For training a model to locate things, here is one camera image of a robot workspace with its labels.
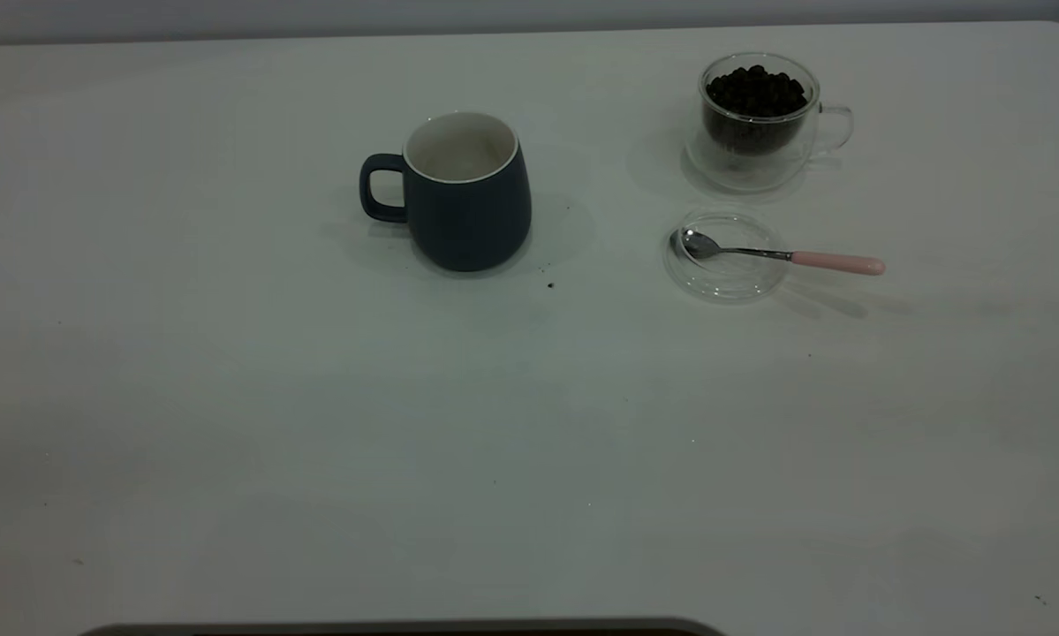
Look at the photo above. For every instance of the dark grey ceramic mug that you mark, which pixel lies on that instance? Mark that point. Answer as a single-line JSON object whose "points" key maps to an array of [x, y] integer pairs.
{"points": [[472, 221]]}

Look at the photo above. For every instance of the clear glass saucer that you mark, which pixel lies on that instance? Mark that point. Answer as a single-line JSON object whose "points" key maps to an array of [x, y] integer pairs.
{"points": [[728, 281]]}

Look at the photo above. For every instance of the dark coffee beans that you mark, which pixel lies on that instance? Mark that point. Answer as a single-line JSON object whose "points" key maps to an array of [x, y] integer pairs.
{"points": [[756, 106]]}

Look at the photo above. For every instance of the clear double-wall glass cup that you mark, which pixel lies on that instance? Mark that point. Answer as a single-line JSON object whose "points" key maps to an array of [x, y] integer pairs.
{"points": [[754, 168]]}

